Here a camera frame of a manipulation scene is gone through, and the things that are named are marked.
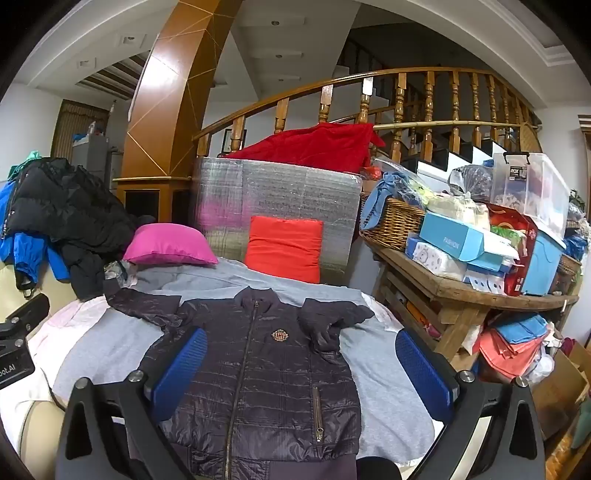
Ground grey blanket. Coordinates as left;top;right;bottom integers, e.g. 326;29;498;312
52;258;437;464

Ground black puffer coat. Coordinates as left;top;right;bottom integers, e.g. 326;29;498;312
4;157;155;298

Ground brown cardboard box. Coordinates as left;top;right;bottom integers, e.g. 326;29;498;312
531;342;591;439

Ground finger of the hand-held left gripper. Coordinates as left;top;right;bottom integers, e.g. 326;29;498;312
6;293;51;329

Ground white patterned tissue pack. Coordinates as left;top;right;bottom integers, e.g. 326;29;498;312
406;233;469;281

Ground blue folded cloth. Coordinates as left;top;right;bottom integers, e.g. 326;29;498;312
492;314;550;344

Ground wicker basket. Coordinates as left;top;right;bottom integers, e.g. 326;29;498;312
359;194;428;252

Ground blue jacket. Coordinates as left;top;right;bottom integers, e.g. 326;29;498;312
0;178;70;289

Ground green garment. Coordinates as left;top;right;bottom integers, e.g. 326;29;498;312
8;150;42;181

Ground blue plastic bin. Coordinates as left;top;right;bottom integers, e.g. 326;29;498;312
522;228;566;296

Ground wooden pillar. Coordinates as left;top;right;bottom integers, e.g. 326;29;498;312
113;0;243;222

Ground dark quilted jacket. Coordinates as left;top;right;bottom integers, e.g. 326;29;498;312
107;286;376;480

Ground wooden stair railing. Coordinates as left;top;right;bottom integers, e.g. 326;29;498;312
191;67;543;164

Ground red velvet blanket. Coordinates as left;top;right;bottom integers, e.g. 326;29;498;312
226;122;384;175

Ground brown curtain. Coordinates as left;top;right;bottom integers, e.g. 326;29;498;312
51;99;109;160

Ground grey refrigerator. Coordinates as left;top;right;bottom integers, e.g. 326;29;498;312
71;134;112;183

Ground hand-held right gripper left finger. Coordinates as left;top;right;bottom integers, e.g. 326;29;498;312
55;328;209;480

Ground magenta pillow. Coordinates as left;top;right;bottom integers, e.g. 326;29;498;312
122;223;219;266

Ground silver foil-wrapped panel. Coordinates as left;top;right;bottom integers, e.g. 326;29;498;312
191;157;363;284

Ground orange-red cushion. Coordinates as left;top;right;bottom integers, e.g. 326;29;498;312
244;215;325;284

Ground wooden bench table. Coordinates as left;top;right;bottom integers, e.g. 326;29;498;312
365;237;580;370

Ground red gift bag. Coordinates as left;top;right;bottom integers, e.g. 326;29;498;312
485;203;539;296

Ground dark speckled plastic bag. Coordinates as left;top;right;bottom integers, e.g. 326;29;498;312
448;164;495;201

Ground clear plastic storage box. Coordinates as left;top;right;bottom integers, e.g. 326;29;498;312
489;151;571;238

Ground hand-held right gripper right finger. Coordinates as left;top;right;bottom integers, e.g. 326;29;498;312
396;329;546;480

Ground light blue cardboard box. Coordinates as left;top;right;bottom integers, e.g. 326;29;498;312
419;210;513;264

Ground cream leather sofa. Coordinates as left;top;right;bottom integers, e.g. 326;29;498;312
0;265;75;462

